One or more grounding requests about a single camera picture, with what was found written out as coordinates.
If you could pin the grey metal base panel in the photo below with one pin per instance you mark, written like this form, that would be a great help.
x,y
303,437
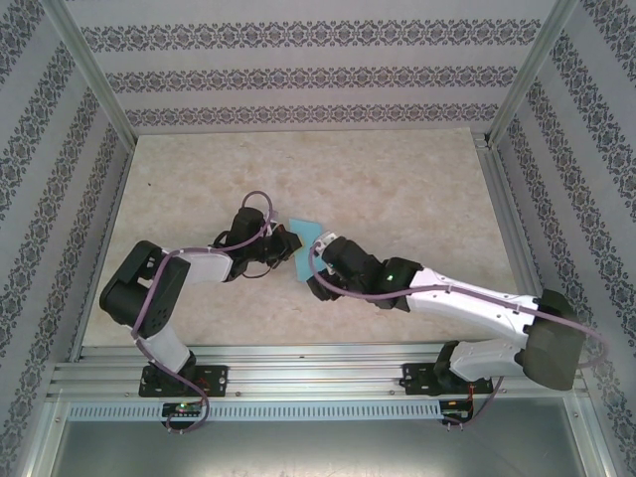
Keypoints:
x,y
318,452

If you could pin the aluminium mounting rail beam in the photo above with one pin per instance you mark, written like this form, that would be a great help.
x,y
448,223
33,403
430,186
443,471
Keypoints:
x,y
318,372

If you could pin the marble pattern table mat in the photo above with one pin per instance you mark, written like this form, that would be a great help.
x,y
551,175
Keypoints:
x,y
397,199

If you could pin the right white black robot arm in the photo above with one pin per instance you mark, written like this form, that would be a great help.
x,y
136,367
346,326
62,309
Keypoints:
x,y
472,303

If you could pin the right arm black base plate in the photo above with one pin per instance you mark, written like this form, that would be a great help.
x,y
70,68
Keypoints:
x,y
415,380

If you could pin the aluminium side rail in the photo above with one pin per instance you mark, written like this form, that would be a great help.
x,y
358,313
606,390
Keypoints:
x,y
522,238
102,248

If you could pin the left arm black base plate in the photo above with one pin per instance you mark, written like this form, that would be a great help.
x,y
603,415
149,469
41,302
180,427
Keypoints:
x,y
218,380

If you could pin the light blue paper sheet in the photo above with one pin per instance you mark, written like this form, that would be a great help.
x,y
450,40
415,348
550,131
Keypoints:
x,y
308,233

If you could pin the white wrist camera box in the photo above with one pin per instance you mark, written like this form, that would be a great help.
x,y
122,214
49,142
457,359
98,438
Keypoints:
x,y
270,227
325,242

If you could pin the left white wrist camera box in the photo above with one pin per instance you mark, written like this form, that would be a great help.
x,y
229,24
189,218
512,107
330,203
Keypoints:
x,y
270,227

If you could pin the aluminium frame post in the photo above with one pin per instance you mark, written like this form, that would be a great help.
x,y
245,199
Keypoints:
x,y
89,69
531,69

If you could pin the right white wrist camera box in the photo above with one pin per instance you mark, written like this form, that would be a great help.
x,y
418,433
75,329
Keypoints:
x,y
325,242

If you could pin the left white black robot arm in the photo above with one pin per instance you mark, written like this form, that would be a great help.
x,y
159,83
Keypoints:
x,y
166,348

